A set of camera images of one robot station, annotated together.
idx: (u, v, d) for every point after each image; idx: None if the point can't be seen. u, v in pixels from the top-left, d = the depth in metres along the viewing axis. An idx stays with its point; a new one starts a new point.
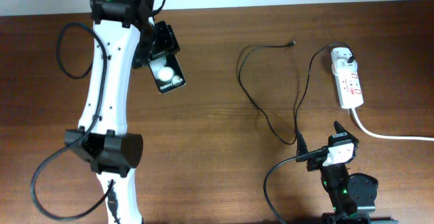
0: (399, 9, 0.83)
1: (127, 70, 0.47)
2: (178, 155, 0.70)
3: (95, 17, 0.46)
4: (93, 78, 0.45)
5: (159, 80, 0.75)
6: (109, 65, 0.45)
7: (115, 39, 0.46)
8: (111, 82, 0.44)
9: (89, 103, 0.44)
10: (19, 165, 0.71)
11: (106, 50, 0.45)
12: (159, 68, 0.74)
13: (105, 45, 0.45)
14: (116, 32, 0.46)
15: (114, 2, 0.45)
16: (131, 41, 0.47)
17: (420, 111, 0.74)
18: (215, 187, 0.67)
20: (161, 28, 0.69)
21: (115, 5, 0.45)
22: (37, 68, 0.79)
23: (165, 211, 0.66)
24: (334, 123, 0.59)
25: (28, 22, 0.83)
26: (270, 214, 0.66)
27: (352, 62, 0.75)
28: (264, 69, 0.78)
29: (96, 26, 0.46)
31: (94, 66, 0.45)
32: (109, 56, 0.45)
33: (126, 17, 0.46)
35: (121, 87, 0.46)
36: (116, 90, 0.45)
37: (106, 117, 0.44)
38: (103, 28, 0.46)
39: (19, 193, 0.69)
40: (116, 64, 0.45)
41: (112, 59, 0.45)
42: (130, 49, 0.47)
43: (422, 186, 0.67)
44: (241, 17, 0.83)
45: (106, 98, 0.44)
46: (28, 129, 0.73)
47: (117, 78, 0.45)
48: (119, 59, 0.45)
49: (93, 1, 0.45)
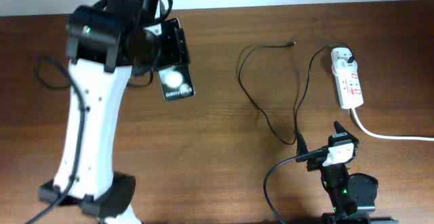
0: (399, 9, 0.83)
1: (110, 118, 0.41)
2: (179, 155, 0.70)
3: (73, 55, 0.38)
4: (70, 132, 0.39)
5: (166, 87, 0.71)
6: (87, 119, 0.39)
7: (95, 87, 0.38)
8: (90, 140, 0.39)
9: (65, 160, 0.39)
10: (21, 165, 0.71)
11: (84, 100, 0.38)
12: (168, 74, 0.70)
13: (83, 93, 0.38)
14: (97, 75, 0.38)
15: (96, 36, 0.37)
16: (115, 84, 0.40)
17: (420, 111, 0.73)
18: (215, 187, 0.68)
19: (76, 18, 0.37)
20: (169, 36, 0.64)
21: (98, 41, 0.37)
22: None
23: (167, 211, 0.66)
24: (334, 123, 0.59)
25: (29, 23, 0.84)
26: (270, 214, 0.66)
27: (352, 62, 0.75)
28: (264, 69, 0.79)
29: (73, 66, 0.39)
31: (70, 118, 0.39)
32: (87, 107, 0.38)
33: (110, 56, 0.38)
35: (102, 140, 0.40)
36: (95, 149, 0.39)
37: (85, 178, 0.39)
38: (81, 71, 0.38)
39: (21, 193, 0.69)
40: (96, 117, 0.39)
41: (91, 110, 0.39)
42: (114, 92, 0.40)
43: (422, 187, 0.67)
44: (241, 17, 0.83)
45: (83, 158, 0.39)
46: (30, 129, 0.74)
47: (97, 134, 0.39)
48: (100, 111, 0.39)
49: (72, 33, 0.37)
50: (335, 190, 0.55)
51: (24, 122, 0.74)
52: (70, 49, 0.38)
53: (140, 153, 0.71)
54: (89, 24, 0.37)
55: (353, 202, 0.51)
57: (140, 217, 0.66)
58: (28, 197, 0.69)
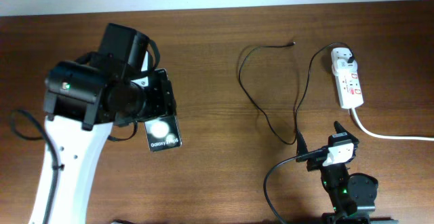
0: (399, 10, 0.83)
1: (85, 176, 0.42)
2: (178, 155, 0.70)
3: (50, 108, 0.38)
4: (42, 191, 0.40)
5: (152, 136, 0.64)
6: (60, 177, 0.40)
7: (69, 145, 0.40)
8: (61, 198, 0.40)
9: (36, 215, 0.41)
10: (20, 165, 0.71)
11: (58, 158, 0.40)
12: (154, 123, 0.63)
13: (58, 151, 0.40)
14: (74, 134, 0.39)
15: (75, 91, 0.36)
16: (91, 141, 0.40)
17: (420, 112, 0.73)
18: (215, 187, 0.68)
19: (57, 70, 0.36)
20: (156, 87, 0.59)
21: (76, 96, 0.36)
22: (41, 68, 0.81)
23: (166, 211, 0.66)
24: (335, 123, 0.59)
25: (32, 23, 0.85)
26: (270, 214, 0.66)
27: (352, 62, 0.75)
28: (264, 69, 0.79)
29: (51, 122, 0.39)
31: (45, 178, 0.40)
32: (61, 165, 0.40)
33: (89, 112, 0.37)
35: (75, 199, 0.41)
36: (65, 208, 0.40)
37: None
38: (58, 130, 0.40)
39: (20, 193, 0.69)
40: (69, 175, 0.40)
41: (65, 169, 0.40)
42: (90, 150, 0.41)
43: (422, 187, 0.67)
44: (241, 17, 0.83)
45: (53, 217, 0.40)
46: (30, 129, 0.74)
47: (69, 191, 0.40)
48: (72, 170, 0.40)
49: (50, 88, 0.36)
50: (336, 189, 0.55)
51: (23, 122, 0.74)
52: (48, 104, 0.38)
53: (140, 153, 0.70)
54: (68, 79, 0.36)
55: (353, 202, 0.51)
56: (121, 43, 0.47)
57: (140, 218, 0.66)
58: (26, 197, 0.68)
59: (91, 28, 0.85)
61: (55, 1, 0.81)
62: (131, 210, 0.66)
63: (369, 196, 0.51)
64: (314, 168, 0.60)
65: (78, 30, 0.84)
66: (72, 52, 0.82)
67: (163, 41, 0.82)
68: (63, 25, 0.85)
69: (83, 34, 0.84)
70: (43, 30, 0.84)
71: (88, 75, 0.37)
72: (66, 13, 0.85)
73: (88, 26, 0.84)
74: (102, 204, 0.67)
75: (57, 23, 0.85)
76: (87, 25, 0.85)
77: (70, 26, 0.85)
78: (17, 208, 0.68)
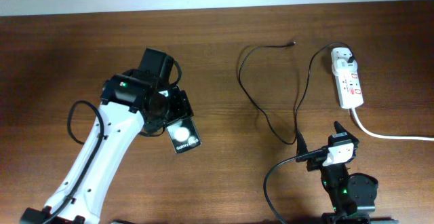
0: (399, 10, 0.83)
1: (119, 154, 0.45)
2: (178, 155, 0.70)
3: (104, 98, 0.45)
4: (81, 155, 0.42)
5: (175, 141, 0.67)
6: (102, 145, 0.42)
7: (116, 120, 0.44)
8: (99, 164, 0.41)
9: (66, 182, 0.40)
10: (17, 164, 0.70)
11: (105, 129, 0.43)
12: (174, 129, 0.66)
13: (106, 124, 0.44)
14: (120, 115, 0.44)
15: (128, 87, 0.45)
16: (131, 128, 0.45)
17: (420, 111, 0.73)
18: (215, 187, 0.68)
19: (114, 77, 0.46)
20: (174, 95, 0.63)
21: (128, 91, 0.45)
22: (41, 68, 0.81)
23: (165, 211, 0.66)
24: (334, 123, 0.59)
25: (32, 23, 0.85)
26: (271, 214, 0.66)
27: (352, 62, 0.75)
28: (264, 69, 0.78)
29: (104, 106, 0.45)
31: (87, 144, 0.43)
32: (106, 136, 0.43)
33: (135, 102, 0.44)
35: (109, 170, 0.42)
36: (101, 174, 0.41)
37: (81, 201, 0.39)
38: (108, 110, 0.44)
39: (15, 193, 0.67)
40: (110, 145, 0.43)
41: (108, 141, 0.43)
42: (131, 132, 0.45)
43: (422, 187, 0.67)
44: (241, 17, 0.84)
45: (87, 180, 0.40)
46: (29, 128, 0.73)
47: (107, 159, 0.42)
48: (115, 142, 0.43)
49: (108, 85, 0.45)
50: (336, 191, 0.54)
51: (23, 121, 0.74)
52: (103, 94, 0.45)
53: (140, 153, 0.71)
54: (125, 80, 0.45)
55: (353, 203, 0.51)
56: (154, 62, 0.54)
57: (140, 217, 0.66)
58: (22, 197, 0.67)
59: (91, 28, 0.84)
61: (55, 1, 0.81)
62: (131, 210, 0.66)
63: (369, 197, 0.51)
64: (314, 168, 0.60)
65: (78, 30, 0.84)
66: (71, 52, 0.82)
67: (163, 41, 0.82)
68: (64, 25, 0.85)
69: (82, 34, 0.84)
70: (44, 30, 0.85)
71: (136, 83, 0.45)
72: (67, 13, 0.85)
73: (88, 25, 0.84)
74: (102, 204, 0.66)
75: (57, 24, 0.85)
76: (87, 25, 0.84)
77: (70, 26, 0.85)
78: (13, 209, 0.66)
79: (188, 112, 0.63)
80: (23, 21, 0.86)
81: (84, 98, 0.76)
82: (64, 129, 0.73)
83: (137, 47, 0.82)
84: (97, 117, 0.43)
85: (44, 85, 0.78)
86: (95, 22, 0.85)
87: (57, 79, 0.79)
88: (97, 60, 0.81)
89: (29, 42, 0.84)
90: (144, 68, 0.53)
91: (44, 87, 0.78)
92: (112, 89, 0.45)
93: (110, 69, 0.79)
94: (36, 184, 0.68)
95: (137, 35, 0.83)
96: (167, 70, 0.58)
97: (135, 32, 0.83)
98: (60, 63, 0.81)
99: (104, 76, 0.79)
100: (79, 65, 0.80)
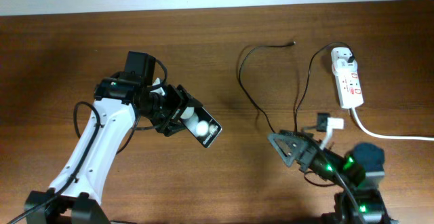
0: (398, 10, 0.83)
1: (116, 142, 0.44)
2: (178, 155, 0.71)
3: (97, 96, 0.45)
4: (80, 143, 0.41)
5: (200, 136, 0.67)
6: (100, 132, 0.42)
7: (110, 110, 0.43)
8: (99, 148, 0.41)
9: (67, 166, 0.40)
10: (17, 164, 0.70)
11: (102, 120, 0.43)
12: (194, 125, 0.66)
13: (101, 115, 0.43)
14: (114, 106, 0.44)
15: (119, 85, 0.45)
16: (125, 119, 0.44)
17: (420, 111, 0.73)
18: (215, 187, 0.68)
19: (104, 79, 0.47)
20: (165, 92, 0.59)
21: (120, 88, 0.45)
22: (40, 67, 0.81)
23: (165, 211, 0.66)
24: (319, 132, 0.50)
25: (32, 22, 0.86)
26: (271, 214, 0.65)
27: (352, 62, 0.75)
28: (264, 69, 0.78)
29: (97, 102, 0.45)
31: (84, 133, 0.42)
32: (102, 124, 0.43)
33: (127, 96, 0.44)
35: (107, 155, 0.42)
36: (100, 158, 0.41)
37: (85, 180, 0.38)
38: (103, 103, 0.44)
39: (15, 193, 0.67)
40: (108, 132, 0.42)
41: (104, 129, 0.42)
42: (125, 124, 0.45)
43: (422, 187, 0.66)
44: (240, 16, 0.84)
45: (87, 162, 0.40)
46: (30, 128, 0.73)
47: (106, 145, 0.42)
48: (112, 129, 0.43)
49: (99, 85, 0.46)
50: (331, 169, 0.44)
51: (24, 121, 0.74)
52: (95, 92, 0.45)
53: (140, 153, 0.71)
54: (115, 80, 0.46)
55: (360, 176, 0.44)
56: (139, 61, 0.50)
57: (140, 218, 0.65)
58: (22, 197, 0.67)
59: (90, 28, 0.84)
61: (55, 0, 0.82)
62: (131, 210, 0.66)
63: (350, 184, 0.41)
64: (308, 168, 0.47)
65: (77, 30, 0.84)
66: (71, 52, 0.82)
67: (162, 40, 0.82)
68: (63, 25, 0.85)
69: (82, 34, 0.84)
70: (44, 30, 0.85)
71: (124, 83, 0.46)
72: (68, 13, 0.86)
73: (88, 24, 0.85)
74: (102, 204, 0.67)
75: (57, 23, 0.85)
76: (87, 24, 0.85)
77: (70, 26, 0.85)
78: (13, 209, 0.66)
79: (180, 101, 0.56)
80: (24, 21, 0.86)
81: (84, 98, 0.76)
82: (64, 129, 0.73)
83: (137, 47, 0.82)
84: (92, 108, 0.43)
85: (43, 85, 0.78)
86: (95, 22, 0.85)
87: (58, 79, 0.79)
88: (97, 60, 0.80)
89: (30, 42, 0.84)
90: (129, 70, 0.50)
91: (44, 87, 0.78)
92: (103, 90, 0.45)
93: (110, 69, 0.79)
94: (35, 184, 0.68)
95: (137, 35, 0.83)
96: (152, 68, 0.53)
97: (134, 32, 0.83)
98: (60, 63, 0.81)
99: (103, 76, 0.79)
100: (79, 64, 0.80)
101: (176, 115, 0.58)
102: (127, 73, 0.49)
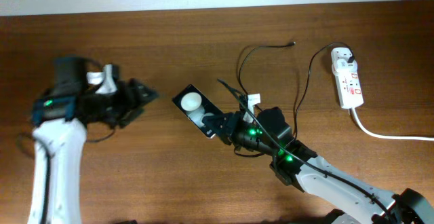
0: (398, 10, 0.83)
1: (73, 167, 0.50)
2: (178, 155, 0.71)
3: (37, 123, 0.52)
4: (36, 181, 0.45)
5: (203, 126, 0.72)
6: (55, 163, 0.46)
7: (53, 139, 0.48)
8: (59, 177, 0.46)
9: (33, 211, 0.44)
10: None
11: (49, 149, 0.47)
12: (197, 117, 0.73)
13: (47, 144, 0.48)
14: (55, 129, 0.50)
15: (52, 105, 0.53)
16: (73, 136, 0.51)
17: (420, 111, 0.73)
18: (215, 187, 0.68)
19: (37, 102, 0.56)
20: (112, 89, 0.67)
21: (56, 108, 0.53)
22: (40, 68, 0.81)
23: (165, 211, 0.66)
24: (274, 111, 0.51)
25: (32, 22, 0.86)
26: (271, 214, 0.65)
27: (352, 62, 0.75)
28: (264, 69, 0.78)
29: (36, 132, 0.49)
31: (36, 169, 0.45)
32: (53, 154, 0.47)
33: (68, 115, 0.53)
35: (68, 182, 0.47)
36: (62, 190, 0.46)
37: (56, 218, 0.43)
38: (45, 132, 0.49)
39: None
40: (62, 159, 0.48)
41: (56, 157, 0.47)
42: (70, 146, 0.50)
43: (422, 187, 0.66)
44: (241, 16, 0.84)
45: (53, 200, 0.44)
46: (30, 129, 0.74)
47: (64, 173, 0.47)
48: (63, 156, 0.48)
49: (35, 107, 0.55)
50: (251, 142, 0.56)
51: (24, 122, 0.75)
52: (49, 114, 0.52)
53: (140, 153, 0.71)
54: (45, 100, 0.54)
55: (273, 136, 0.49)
56: (63, 72, 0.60)
57: (140, 217, 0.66)
58: None
59: (89, 28, 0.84)
61: (55, 0, 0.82)
62: (131, 210, 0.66)
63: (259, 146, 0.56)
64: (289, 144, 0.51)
65: (77, 30, 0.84)
66: (70, 52, 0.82)
67: (163, 40, 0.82)
68: (63, 25, 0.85)
69: (81, 34, 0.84)
70: (43, 30, 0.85)
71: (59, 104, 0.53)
72: (68, 13, 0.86)
73: (87, 25, 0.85)
74: (102, 204, 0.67)
75: (57, 24, 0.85)
76: (87, 24, 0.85)
77: (70, 26, 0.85)
78: None
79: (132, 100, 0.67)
80: (24, 21, 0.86)
81: None
82: None
83: (137, 47, 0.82)
84: (38, 143, 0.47)
85: (44, 85, 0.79)
86: (95, 23, 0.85)
87: None
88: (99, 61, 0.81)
89: (30, 43, 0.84)
90: (61, 80, 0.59)
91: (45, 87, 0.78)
92: (41, 110, 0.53)
93: None
94: None
95: (137, 35, 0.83)
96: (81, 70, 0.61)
97: (135, 32, 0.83)
98: None
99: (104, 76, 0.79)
100: None
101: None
102: (59, 87, 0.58)
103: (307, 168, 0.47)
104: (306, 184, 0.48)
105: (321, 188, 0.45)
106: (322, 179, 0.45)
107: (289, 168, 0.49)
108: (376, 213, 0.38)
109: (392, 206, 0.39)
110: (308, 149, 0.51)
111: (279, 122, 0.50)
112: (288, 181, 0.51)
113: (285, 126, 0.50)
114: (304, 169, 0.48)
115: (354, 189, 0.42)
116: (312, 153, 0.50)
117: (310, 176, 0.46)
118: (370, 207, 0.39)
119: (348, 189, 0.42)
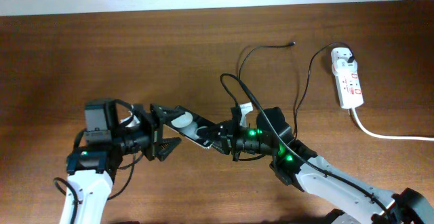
0: (397, 10, 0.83)
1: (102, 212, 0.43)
2: (178, 155, 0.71)
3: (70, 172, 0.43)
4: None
5: (199, 138, 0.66)
6: (81, 210, 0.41)
7: (86, 184, 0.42)
8: None
9: None
10: (17, 164, 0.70)
11: (78, 195, 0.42)
12: (191, 132, 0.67)
13: (77, 190, 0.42)
14: (87, 175, 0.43)
15: (89, 157, 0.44)
16: (102, 187, 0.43)
17: (419, 111, 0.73)
18: (215, 187, 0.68)
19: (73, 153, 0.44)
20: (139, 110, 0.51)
21: (91, 161, 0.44)
22: (40, 68, 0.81)
23: (165, 211, 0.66)
24: (271, 111, 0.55)
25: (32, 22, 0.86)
26: (271, 214, 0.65)
27: (352, 62, 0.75)
28: (264, 69, 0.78)
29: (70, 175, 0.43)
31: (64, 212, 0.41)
32: (81, 201, 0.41)
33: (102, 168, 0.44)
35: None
36: None
37: None
38: (76, 176, 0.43)
39: (16, 192, 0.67)
40: (89, 207, 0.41)
41: (83, 204, 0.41)
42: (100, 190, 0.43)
43: (422, 186, 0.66)
44: (240, 16, 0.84)
45: None
46: (30, 128, 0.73)
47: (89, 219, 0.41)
48: (91, 205, 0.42)
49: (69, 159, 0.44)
50: (251, 145, 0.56)
51: (24, 121, 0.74)
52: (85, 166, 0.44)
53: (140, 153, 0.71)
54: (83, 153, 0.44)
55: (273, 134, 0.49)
56: (97, 117, 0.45)
57: (140, 218, 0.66)
58: (22, 197, 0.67)
59: (89, 28, 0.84)
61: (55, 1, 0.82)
62: (131, 210, 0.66)
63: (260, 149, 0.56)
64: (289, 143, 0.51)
65: (77, 30, 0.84)
66: (70, 52, 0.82)
67: (163, 41, 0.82)
68: (63, 26, 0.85)
69: (82, 34, 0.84)
70: (44, 29, 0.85)
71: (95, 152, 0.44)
72: (68, 13, 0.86)
73: (88, 25, 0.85)
74: None
75: (57, 23, 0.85)
76: (87, 24, 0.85)
77: (71, 26, 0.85)
78: (13, 208, 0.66)
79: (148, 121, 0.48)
80: (24, 21, 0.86)
81: (84, 98, 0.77)
82: (65, 129, 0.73)
83: (137, 47, 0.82)
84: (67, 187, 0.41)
85: (44, 85, 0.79)
86: (95, 23, 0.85)
87: (60, 81, 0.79)
88: (99, 62, 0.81)
89: (30, 42, 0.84)
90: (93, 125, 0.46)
91: (45, 87, 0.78)
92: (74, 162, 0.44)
93: (110, 70, 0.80)
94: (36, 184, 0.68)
95: (137, 36, 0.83)
96: (108, 115, 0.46)
97: (135, 32, 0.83)
98: (60, 64, 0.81)
99: (104, 77, 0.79)
100: (79, 65, 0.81)
101: (157, 137, 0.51)
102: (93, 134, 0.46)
103: (306, 168, 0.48)
104: (306, 184, 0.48)
105: (321, 187, 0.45)
106: (322, 178, 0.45)
107: (289, 168, 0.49)
108: (376, 213, 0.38)
109: (392, 206, 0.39)
110: (308, 148, 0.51)
111: (277, 123, 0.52)
112: (288, 181, 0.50)
113: (284, 126, 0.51)
114: (304, 168, 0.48)
115: (353, 188, 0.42)
116: (312, 153, 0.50)
117: (310, 176, 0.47)
118: (369, 207, 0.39)
119: (348, 189, 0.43)
